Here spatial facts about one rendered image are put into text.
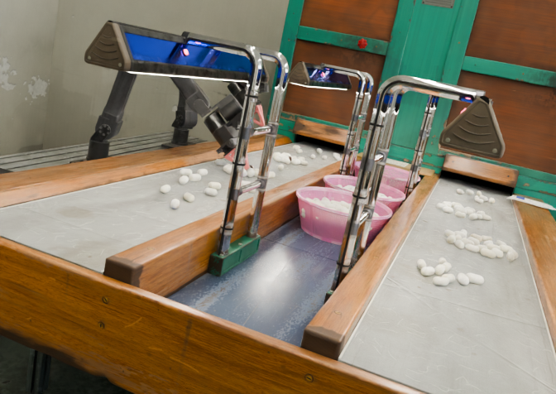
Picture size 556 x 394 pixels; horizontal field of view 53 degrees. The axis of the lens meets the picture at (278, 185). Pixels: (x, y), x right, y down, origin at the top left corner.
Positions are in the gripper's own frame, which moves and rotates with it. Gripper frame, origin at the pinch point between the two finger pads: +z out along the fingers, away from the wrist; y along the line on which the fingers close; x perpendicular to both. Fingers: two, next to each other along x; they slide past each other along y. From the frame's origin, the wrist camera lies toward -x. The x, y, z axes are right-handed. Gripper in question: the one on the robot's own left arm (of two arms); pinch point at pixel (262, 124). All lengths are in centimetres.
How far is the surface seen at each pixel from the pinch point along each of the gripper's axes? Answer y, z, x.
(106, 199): -99, 12, 5
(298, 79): -27.3, 1.8, -27.9
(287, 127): 51, -2, 8
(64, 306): -133, 30, -2
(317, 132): 45.4, 9.6, -3.5
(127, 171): -80, 4, 10
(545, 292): -79, 80, -56
